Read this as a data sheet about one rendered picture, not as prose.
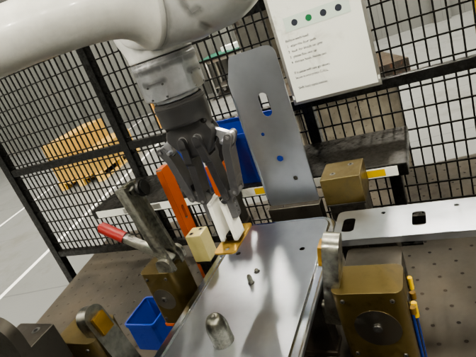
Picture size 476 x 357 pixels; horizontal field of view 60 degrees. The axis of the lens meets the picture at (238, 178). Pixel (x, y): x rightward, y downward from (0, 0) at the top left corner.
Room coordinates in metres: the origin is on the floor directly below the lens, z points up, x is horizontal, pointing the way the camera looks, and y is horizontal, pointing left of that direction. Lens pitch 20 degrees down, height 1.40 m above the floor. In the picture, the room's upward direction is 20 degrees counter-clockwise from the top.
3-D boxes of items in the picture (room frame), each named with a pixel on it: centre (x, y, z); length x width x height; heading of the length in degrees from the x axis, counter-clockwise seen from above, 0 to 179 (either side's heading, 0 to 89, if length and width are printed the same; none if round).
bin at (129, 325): (0.94, 0.35, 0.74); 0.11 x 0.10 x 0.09; 151
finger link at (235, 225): (0.58, 0.03, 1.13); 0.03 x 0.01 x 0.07; 151
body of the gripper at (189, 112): (0.59, 0.04, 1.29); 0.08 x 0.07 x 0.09; 61
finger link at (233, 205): (0.58, 0.01, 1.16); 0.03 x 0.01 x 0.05; 61
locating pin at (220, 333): (0.48, 0.10, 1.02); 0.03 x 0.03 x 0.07
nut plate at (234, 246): (0.59, 0.04, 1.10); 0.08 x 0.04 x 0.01; 151
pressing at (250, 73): (0.82, -0.10, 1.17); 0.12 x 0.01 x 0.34; 61
